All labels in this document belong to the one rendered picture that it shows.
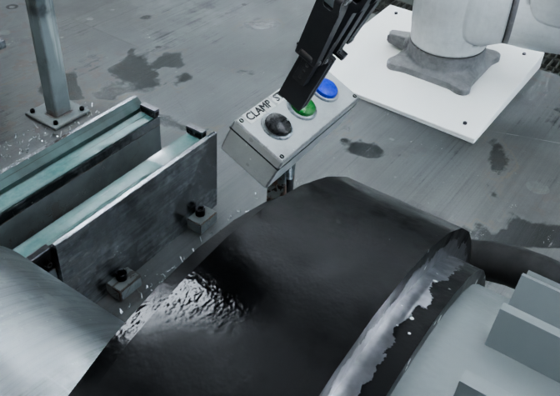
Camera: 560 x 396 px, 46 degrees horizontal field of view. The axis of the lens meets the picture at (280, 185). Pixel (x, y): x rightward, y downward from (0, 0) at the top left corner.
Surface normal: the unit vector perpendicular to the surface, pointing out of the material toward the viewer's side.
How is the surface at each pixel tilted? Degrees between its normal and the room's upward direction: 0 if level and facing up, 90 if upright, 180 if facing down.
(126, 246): 90
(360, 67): 4
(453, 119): 4
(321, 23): 102
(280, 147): 23
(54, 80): 90
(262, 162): 90
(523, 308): 60
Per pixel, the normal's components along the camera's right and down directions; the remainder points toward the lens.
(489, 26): -0.26, 0.73
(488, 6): -0.24, 0.54
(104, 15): 0.06, -0.78
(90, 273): 0.83, 0.39
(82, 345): 0.32, -0.92
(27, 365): 0.18, -0.87
